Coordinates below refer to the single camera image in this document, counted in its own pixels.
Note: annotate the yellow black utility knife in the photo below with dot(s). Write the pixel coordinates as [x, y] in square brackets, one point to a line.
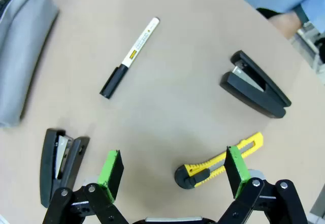
[194, 170]

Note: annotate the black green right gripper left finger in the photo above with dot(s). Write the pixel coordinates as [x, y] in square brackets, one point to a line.
[109, 173]

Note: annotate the white marker black cap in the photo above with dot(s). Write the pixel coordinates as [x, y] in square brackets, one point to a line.
[137, 46]

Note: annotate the grey zip pencil case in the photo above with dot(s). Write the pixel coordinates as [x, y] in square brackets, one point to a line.
[20, 56]

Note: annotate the small black stapler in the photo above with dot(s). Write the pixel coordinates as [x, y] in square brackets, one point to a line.
[48, 163]

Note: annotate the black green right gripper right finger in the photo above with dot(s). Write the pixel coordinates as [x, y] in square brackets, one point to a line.
[240, 173]

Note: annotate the person's left hand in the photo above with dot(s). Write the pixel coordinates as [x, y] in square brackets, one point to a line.
[284, 23]

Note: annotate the large black stapler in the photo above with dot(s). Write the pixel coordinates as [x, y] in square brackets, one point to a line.
[254, 93]

